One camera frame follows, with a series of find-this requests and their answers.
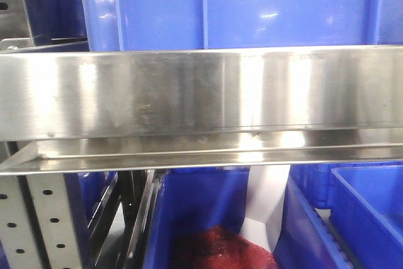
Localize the stainless steel shelf beam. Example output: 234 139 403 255
1 45 402 175

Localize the large blue bin on shelf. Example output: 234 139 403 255
82 0 402 51

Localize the blue tray at right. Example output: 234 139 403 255
330 165 402 268

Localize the white paper sheet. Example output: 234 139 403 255
240 165 290 253

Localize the blue bin with red contents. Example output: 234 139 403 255
144 168 351 268

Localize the red mesh bag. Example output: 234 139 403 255
170 225 278 269

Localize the dark blue bin at left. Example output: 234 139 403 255
24 0 87 46

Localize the perforated steel shelf post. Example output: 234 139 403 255
1 174 95 268

